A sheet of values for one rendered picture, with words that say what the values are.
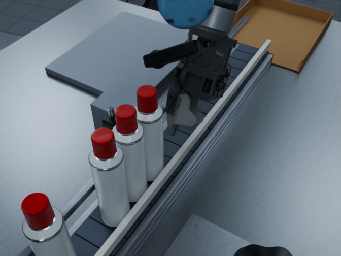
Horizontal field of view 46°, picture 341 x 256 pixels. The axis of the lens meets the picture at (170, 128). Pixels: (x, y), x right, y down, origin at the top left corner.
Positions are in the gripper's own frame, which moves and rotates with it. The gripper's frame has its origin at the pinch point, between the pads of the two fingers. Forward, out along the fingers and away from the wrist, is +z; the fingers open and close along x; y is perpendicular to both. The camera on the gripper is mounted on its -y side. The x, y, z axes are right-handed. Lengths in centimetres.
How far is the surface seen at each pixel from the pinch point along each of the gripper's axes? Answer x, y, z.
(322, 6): 267, -18, -46
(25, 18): 153, -200, 20
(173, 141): 3.9, -0.2, 4.0
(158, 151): -9.0, 2.8, 1.7
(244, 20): 34.1, -2.6, -23.0
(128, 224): -17.1, 4.6, 12.3
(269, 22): 62, -3, -24
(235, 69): 29.9, 0.3, -11.0
